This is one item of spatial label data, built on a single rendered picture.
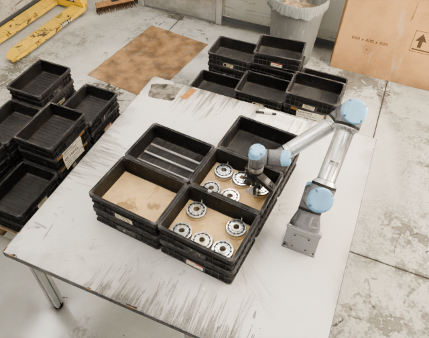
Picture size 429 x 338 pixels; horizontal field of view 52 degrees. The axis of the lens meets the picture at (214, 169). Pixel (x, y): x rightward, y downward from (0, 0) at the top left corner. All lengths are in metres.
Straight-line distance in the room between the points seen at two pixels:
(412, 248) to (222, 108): 1.65
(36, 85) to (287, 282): 2.47
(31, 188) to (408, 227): 2.69
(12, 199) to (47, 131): 0.52
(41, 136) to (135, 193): 1.14
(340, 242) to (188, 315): 0.87
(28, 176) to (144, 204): 1.27
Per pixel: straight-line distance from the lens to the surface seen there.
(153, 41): 4.98
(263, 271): 2.20
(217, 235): 2.13
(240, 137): 2.59
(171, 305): 2.11
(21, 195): 3.23
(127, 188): 2.34
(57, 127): 3.29
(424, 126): 4.37
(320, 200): 2.00
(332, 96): 3.56
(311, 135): 2.15
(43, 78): 3.78
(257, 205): 2.26
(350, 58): 4.74
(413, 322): 3.12
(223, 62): 3.90
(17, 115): 3.67
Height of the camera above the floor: 2.61
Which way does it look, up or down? 48 degrees down
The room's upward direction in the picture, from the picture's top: 2 degrees clockwise
